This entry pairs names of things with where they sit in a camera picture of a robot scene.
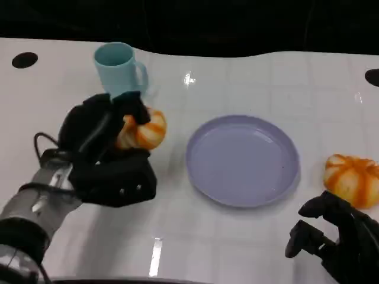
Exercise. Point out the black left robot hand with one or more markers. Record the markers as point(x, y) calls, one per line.
point(86, 127)

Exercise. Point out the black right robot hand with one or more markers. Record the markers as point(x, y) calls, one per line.
point(355, 236)

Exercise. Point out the orange white toy bread roll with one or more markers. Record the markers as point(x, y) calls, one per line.
point(352, 180)
point(149, 133)

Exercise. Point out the pale green mug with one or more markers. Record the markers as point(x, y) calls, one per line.
point(115, 71)

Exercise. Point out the lilac plate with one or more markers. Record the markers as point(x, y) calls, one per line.
point(241, 161)

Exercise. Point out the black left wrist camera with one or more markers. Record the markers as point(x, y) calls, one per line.
point(118, 180)

